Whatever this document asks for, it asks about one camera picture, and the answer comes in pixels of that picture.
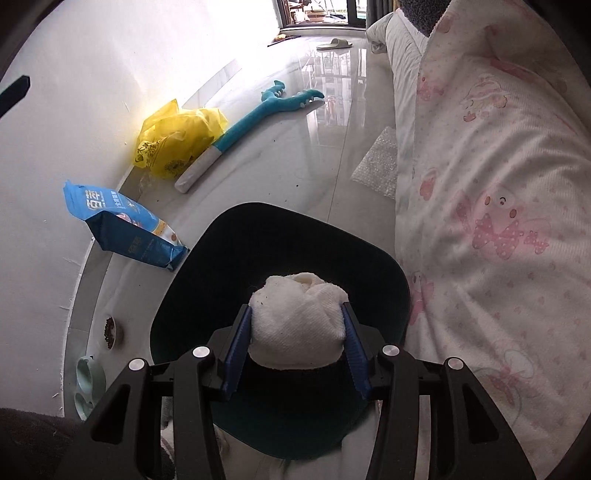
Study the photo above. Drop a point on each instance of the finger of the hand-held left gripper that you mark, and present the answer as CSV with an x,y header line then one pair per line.
x,y
14,94

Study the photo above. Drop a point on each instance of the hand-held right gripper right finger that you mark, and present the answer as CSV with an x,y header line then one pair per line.
x,y
358,357

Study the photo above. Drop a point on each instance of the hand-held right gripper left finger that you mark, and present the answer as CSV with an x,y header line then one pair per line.
x,y
238,353

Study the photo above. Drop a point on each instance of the white towel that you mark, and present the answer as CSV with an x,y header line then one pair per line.
x,y
295,323

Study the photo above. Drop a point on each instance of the dark plastic bin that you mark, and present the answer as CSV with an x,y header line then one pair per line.
x,y
277,240

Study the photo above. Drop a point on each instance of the pet bowl with kibble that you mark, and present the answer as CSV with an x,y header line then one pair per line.
x,y
111,332

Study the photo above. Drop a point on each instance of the green double pet bowl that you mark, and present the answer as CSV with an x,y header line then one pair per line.
x,y
90,381

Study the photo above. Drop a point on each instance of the yellow plastic bag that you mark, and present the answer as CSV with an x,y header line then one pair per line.
x,y
175,138

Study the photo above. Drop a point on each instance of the blue pet food bag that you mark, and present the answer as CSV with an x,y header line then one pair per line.
x,y
120,226

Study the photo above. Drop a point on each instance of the bubble wrap sheet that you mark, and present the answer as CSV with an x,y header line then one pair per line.
x,y
376,166

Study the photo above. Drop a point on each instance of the pink printed blanket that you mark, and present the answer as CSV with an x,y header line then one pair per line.
x,y
485,184

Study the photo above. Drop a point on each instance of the dark cloth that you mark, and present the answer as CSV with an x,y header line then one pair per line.
x,y
32,443

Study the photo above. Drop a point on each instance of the blue dinosaur plush stick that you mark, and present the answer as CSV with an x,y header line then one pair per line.
x,y
249,122

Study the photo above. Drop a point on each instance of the small floor brush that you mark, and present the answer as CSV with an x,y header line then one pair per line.
x,y
279,40

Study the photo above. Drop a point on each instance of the black framed glass door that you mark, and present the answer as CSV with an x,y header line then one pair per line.
x,y
281,11

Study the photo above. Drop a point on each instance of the white duvet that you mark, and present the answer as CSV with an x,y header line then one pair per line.
x,y
401,55

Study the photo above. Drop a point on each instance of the pale slipper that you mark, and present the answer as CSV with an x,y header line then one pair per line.
x,y
334,44

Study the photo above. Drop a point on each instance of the woven basket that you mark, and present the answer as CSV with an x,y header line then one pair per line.
x,y
318,16

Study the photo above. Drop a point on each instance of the grey fleece blanket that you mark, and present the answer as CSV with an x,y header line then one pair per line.
x,y
425,14

